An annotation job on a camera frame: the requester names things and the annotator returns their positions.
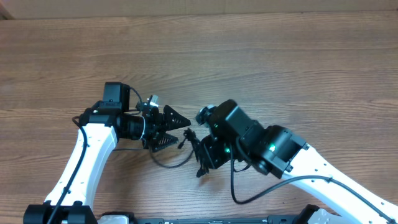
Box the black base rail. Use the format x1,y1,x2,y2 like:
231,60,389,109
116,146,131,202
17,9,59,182
98,203,355,224

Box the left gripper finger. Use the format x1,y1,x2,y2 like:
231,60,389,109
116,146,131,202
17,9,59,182
150,133,178,152
163,105,191,131

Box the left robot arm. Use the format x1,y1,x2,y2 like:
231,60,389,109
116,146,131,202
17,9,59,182
23,82,191,224

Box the black USB cable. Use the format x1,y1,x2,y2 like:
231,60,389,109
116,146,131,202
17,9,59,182
148,127,211,179

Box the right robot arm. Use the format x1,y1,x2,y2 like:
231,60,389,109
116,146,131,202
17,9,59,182
195,100,397,223

